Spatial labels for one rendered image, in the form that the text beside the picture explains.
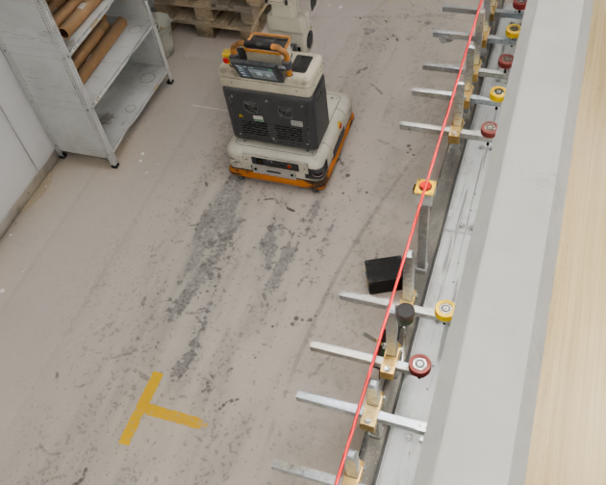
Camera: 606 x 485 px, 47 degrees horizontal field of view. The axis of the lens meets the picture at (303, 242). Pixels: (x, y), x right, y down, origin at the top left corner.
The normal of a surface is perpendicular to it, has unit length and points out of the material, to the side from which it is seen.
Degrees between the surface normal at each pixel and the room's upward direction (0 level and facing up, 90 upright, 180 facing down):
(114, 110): 0
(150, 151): 0
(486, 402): 0
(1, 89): 90
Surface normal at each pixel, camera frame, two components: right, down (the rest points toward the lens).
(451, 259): -0.11, -0.62
